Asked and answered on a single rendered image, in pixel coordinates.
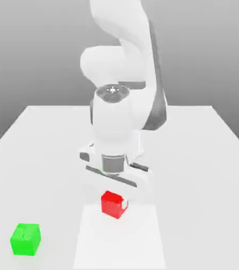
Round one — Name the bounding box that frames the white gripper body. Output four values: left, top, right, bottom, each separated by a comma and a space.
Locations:
83, 165, 154, 204

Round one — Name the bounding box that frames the small red cube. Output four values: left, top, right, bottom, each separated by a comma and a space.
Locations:
101, 190, 129, 220

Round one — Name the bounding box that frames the small green cube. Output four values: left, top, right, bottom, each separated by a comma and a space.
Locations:
9, 223, 42, 257

